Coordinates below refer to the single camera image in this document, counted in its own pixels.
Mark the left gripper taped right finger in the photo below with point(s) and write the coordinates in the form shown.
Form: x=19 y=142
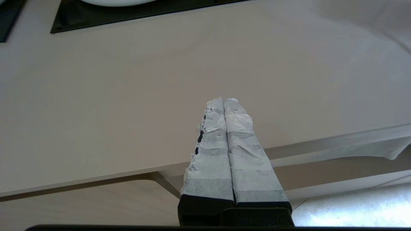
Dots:
x=250 y=173

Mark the white round cooking pot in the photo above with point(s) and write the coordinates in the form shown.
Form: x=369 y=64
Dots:
x=118 y=2

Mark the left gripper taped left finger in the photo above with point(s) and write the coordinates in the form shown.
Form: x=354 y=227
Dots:
x=210 y=166

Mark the wide black induction cooktop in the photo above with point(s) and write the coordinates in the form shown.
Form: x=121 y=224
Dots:
x=96 y=16

